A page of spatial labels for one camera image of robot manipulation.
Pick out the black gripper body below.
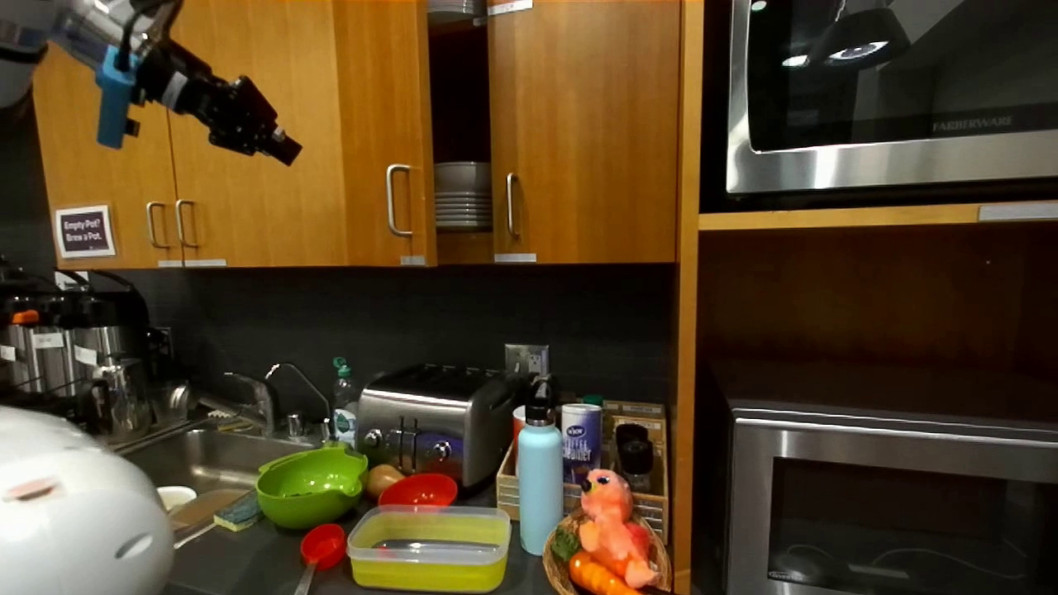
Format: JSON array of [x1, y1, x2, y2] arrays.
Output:
[[134, 39, 301, 165]]

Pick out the wooden cabinet door with handle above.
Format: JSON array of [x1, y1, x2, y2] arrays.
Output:
[[333, 0, 435, 267]]

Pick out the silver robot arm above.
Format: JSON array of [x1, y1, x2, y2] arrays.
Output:
[[0, 0, 301, 165]]

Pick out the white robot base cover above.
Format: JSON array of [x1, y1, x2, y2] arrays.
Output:
[[0, 408, 174, 595]]

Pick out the far left wooden cabinet door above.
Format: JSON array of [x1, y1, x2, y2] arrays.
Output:
[[34, 50, 183, 267]]

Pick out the right wooden cabinet door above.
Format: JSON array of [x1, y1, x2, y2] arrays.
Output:
[[486, 0, 681, 266]]

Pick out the purple label sign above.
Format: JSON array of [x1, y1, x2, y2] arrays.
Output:
[[53, 205, 116, 257]]

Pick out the upper shelf white dishes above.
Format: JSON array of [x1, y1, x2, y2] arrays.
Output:
[[427, 0, 486, 23]]

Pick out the stack of white plates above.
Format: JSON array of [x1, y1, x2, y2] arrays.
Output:
[[433, 162, 494, 230]]

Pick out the sink faucet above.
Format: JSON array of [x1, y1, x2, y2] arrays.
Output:
[[224, 360, 333, 439]]

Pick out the steel coffee machine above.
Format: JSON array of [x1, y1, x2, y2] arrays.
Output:
[[0, 267, 168, 436]]

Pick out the dish soap bottle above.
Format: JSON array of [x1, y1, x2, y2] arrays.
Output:
[[330, 357, 356, 447]]

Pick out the stainless steel sink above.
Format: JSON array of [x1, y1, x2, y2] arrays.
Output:
[[122, 424, 319, 520]]

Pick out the stainless steel toaster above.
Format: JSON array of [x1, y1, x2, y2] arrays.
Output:
[[356, 365, 517, 485]]

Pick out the green colander bowl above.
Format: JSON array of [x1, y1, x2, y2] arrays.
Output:
[[256, 447, 368, 532]]

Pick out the small onion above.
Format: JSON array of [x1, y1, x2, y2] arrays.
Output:
[[368, 464, 403, 495]]

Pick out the green sponge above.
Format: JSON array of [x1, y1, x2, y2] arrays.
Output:
[[211, 492, 261, 532]]

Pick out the red plastic bowl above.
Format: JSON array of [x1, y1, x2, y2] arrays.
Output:
[[379, 474, 461, 507]]

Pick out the red measuring cup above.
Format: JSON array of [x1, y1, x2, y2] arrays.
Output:
[[290, 521, 347, 595]]

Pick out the light blue water bottle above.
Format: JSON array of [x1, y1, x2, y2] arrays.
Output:
[[517, 402, 563, 555]]

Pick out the clear plastic food container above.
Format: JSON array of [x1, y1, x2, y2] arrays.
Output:
[[347, 507, 511, 595]]

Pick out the wooden box with condiments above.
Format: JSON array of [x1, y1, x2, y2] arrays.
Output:
[[494, 400, 670, 538]]

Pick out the wicker basket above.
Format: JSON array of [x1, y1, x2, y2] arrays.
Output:
[[541, 517, 670, 595]]

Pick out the pink plush toy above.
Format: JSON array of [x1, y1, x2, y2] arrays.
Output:
[[579, 468, 662, 587]]

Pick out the upper stainless microwave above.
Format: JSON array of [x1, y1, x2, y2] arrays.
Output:
[[726, 0, 1058, 194]]

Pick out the orange toy carrot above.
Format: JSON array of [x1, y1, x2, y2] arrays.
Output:
[[564, 553, 638, 595]]

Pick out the lower stainless oven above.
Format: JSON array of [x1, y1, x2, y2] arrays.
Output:
[[723, 402, 1058, 595]]

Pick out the wall power outlet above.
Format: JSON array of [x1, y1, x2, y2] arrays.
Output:
[[501, 344, 549, 378]]

